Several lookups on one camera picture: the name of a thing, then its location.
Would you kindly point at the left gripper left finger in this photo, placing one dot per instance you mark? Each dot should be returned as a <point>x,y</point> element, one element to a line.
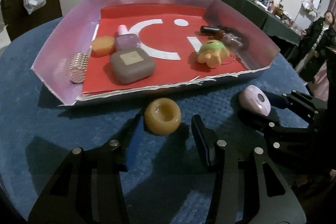
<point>86,187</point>

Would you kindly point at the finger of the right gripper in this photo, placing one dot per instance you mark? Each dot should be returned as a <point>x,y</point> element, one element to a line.
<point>303,105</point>
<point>271,125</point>

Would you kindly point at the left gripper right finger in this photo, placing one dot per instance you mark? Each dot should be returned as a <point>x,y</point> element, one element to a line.
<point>248,188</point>

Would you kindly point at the pink rounded square case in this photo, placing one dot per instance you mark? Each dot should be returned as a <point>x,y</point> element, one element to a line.
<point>254,99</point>

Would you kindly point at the green yellow toy figure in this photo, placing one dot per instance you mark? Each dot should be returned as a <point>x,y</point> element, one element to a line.
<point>212,53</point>

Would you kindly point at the clear glass bottle red cap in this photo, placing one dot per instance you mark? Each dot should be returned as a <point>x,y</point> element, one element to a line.
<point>228,39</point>

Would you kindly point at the black nail polish bottle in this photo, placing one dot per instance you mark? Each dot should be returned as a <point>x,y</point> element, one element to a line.
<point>209,30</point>

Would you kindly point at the gold perforated cylinder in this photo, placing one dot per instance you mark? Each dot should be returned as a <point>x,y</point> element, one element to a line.
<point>77,69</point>

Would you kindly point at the grey perfume bottle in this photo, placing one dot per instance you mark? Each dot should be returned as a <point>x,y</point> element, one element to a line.
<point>131,65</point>

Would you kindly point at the orange round puff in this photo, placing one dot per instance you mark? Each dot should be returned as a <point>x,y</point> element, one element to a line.
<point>102,46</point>

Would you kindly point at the purple nail polish bottle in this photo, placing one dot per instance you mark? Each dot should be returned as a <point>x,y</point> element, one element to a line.
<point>125,39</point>

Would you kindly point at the person in black coat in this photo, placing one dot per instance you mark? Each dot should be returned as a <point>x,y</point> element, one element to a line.
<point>311,52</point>

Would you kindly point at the blue fuzzy blanket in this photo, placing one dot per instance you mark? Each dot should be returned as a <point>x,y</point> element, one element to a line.
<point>167,184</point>

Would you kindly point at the dark green covered table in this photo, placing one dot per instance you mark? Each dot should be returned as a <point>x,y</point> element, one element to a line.
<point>267,22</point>

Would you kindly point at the white refrigerator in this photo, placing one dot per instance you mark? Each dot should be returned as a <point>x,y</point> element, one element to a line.
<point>301,12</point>

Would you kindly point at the red Miniso paper bag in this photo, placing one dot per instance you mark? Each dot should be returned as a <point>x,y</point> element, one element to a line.
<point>168,33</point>

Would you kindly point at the pink cardboard tray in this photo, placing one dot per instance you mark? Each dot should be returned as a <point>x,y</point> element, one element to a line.
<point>79,27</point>

